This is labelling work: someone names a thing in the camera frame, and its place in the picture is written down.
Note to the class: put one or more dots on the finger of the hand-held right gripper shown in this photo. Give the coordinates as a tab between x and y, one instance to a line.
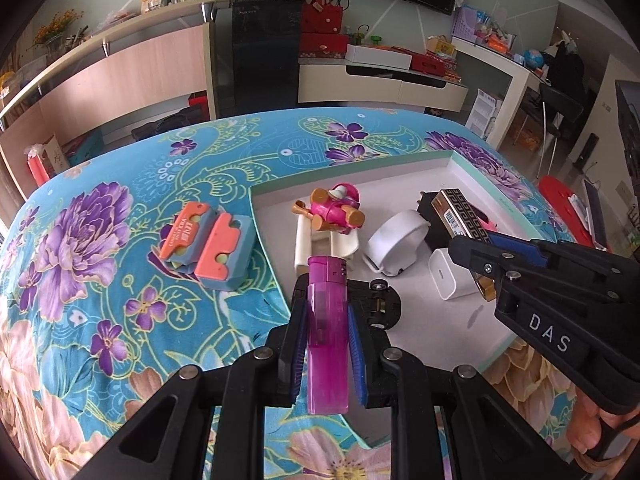
520	247
480	257

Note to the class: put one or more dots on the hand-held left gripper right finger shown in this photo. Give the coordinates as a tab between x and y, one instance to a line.
357	355

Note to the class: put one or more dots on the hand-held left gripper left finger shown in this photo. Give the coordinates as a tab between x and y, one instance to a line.
299	345

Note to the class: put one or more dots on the pink translucent lighter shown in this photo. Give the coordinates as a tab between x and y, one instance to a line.
325	340

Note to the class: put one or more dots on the white charger adapter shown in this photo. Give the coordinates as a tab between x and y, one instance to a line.
452	275

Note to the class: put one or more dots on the gold black harmonica box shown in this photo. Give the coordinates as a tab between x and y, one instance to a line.
457	215

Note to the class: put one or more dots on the black toy car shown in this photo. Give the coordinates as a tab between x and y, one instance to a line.
392	310

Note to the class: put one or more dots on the white box with teal rim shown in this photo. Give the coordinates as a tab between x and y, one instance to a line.
440	185

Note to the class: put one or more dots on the white smartwatch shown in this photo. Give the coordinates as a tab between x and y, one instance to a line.
395	240

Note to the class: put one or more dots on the pink puppy toy figure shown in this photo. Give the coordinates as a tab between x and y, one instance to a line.
332	210

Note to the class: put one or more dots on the person's right hand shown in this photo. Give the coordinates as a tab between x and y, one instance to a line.
585	425

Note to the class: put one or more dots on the red floor mat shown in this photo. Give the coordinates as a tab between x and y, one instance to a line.
560	200

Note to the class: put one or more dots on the black power adapter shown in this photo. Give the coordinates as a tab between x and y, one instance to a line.
426	207

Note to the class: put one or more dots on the white hair clip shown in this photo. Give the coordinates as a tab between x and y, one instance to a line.
345	247

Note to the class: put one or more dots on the black chair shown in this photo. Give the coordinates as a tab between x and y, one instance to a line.
560	115

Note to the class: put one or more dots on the white carton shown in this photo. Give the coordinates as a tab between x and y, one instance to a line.
484	112

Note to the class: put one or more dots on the white desk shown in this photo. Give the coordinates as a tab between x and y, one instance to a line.
510	80

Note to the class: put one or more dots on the black jacket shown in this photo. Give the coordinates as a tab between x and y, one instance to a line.
565	65

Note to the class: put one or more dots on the small globe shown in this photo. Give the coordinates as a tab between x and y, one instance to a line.
533	57

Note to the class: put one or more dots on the floral blanket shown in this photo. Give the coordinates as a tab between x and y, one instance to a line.
125	260

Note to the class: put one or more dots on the white television stand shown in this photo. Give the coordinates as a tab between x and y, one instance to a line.
380	87

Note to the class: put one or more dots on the red patterned box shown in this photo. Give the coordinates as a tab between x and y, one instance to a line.
432	65

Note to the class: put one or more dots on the white flat box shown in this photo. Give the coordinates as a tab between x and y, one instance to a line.
377	56

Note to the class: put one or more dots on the purple desk calendar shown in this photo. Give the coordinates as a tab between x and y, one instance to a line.
466	25

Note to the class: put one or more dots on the black floor fan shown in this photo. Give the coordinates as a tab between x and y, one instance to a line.
160	127

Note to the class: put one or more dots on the red gift box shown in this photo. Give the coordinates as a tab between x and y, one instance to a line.
322	46

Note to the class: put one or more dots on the red gift bag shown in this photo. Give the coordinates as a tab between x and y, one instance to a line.
322	17

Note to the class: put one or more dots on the black water dispenser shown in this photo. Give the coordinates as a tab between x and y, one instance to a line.
265	50

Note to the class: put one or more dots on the red paper bag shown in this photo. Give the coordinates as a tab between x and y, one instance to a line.
42	167

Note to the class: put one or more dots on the yellow flower bunch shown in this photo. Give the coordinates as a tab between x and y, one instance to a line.
55	27

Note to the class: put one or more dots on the wooden wall shelf unit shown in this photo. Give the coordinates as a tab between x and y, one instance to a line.
125	70

